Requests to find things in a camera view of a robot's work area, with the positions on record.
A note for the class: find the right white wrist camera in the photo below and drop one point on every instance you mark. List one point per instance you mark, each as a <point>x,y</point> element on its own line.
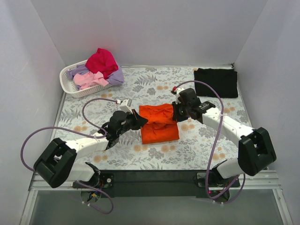
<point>176,91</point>

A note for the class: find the white plastic laundry basket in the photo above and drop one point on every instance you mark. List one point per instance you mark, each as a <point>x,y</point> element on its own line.
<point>70,87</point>

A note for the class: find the lavender t shirt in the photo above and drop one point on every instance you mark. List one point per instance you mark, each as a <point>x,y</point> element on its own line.
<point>115,78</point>

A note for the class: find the orange t shirt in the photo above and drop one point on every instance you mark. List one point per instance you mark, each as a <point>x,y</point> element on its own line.
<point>160,126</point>

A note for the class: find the floral table mat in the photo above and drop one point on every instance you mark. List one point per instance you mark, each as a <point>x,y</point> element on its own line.
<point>197,145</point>

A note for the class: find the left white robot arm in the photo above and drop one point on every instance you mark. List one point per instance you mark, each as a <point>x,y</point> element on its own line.
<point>59,161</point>

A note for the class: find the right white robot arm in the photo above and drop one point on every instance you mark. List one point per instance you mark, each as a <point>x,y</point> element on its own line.
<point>255,148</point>

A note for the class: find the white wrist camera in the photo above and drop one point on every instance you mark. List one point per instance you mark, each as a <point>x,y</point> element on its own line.
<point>125,105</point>
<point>176,91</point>

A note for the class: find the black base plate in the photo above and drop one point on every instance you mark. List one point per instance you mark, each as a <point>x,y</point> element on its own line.
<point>149,183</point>

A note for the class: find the pink t shirt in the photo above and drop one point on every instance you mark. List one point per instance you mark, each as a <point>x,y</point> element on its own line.
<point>90,79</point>

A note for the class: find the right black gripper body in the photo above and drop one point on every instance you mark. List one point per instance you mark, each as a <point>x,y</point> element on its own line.
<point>176,111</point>

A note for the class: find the magenta t shirt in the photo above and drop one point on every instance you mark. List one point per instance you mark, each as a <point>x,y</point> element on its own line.
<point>102,61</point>

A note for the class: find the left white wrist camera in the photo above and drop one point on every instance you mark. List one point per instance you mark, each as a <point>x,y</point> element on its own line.
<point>125,105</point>

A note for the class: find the folded black t shirt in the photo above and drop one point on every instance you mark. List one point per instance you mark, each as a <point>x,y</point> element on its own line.
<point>223,81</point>

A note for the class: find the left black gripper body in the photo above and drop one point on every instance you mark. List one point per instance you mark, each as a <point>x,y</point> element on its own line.
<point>134,119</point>

